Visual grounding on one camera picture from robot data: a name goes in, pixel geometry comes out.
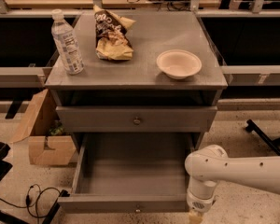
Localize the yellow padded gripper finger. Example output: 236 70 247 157
189 209 203 224

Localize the black cable on floor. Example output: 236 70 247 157
0 184 63 219

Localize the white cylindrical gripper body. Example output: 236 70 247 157
187 179 217 213

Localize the white paper bowl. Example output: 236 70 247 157
156 49 202 80

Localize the yellow black chip bag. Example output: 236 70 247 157
93 6 134 61

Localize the grey top drawer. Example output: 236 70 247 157
56 106 217 133

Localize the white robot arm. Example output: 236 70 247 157
185 145 280 224

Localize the grey drawer cabinet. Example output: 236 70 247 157
44 10 229 173

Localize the brown cardboard box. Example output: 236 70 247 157
10 89 76 166

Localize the grey drawer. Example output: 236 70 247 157
59 133 192 213
56 106 217 133

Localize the black stand leg right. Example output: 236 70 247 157
245 119 280 156

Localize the clear plastic water bottle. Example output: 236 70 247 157
51 9 84 75

